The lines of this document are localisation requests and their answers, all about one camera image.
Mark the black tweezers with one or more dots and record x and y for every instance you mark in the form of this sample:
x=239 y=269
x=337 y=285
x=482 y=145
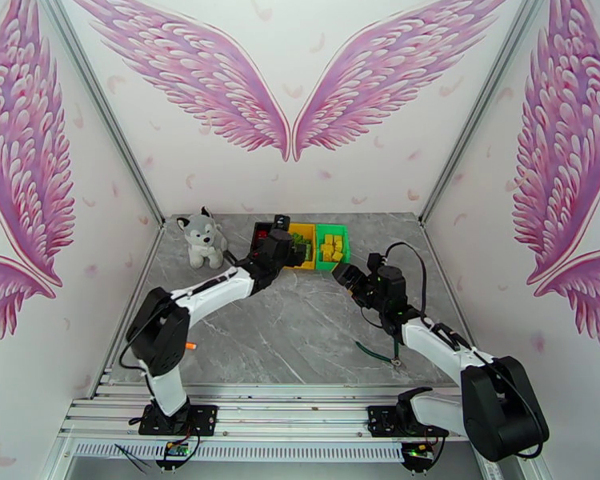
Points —
x=132 y=456

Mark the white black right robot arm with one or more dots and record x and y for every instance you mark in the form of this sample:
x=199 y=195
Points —
x=435 y=338

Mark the green plastic bin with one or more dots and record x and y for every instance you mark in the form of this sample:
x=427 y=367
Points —
x=347 y=251

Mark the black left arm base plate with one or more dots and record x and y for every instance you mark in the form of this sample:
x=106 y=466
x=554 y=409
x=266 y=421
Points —
x=202 y=418

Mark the small green circuit board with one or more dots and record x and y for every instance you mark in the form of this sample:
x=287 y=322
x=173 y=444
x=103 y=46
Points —
x=417 y=449
x=176 y=449

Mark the grey white husky plush toy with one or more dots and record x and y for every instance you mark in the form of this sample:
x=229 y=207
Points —
x=202 y=238

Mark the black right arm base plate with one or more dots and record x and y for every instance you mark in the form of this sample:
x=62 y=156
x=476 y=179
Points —
x=380 y=421

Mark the yellow plastic bin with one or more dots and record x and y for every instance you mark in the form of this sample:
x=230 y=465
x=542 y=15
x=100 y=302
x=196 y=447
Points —
x=305 y=226

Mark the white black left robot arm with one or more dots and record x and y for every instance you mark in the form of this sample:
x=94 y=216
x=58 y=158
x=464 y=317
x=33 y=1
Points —
x=215 y=291

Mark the aluminium table edge rail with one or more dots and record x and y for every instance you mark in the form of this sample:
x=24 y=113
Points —
x=140 y=281
x=437 y=256

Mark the black plastic bin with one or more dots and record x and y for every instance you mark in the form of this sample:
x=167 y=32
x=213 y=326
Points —
x=258 y=227

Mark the black board mounting bracket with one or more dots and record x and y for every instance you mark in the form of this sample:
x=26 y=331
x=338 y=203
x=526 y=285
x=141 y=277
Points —
x=419 y=466
x=172 y=463

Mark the aluminium mounting rail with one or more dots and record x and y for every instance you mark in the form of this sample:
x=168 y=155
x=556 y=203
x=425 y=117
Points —
x=290 y=408

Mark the aluminium corner post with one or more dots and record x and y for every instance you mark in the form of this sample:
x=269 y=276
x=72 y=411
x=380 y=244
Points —
x=482 y=108
x=104 y=108

